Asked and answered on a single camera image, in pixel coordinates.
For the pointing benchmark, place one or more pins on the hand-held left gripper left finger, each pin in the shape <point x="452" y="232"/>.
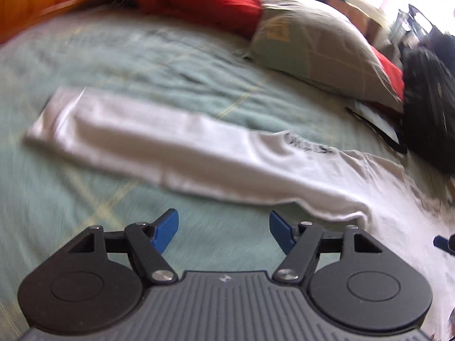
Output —
<point x="165" y="231"/>

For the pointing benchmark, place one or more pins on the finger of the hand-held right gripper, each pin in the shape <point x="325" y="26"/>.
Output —
<point x="446" y="244"/>

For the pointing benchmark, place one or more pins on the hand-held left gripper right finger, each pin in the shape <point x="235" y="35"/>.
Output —
<point x="280" y="231"/>

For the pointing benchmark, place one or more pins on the white printed long-sleeve shirt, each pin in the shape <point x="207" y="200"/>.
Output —
<point x="213" y="156"/>

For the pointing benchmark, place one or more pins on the black backpack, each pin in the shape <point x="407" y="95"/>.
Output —
<point x="430" y="106"/>

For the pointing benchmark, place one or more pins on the green checked bed blanket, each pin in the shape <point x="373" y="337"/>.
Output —
<point x="124" y="64"/>

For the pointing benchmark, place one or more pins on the grey green pillow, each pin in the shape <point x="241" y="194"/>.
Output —
<point x="320" y="46"/>

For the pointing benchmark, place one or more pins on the brown cardboard box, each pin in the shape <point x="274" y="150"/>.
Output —
<point x="362" y="17"/>

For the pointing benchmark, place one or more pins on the folded red quilt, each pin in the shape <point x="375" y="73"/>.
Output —
<point x="199" y="0"/>

